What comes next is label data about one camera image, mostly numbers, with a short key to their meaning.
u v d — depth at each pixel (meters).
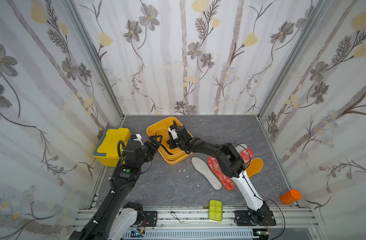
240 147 1.01
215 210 0.76
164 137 1.02
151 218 0.74
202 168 0.92
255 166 0.95
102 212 0.43
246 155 0.96
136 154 0.57
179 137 0.83
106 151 0.82
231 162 0.60
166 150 0.98
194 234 0.70
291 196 0.73
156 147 0.68
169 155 0.95
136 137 0.72
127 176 0.54
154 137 0.69
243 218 0.73
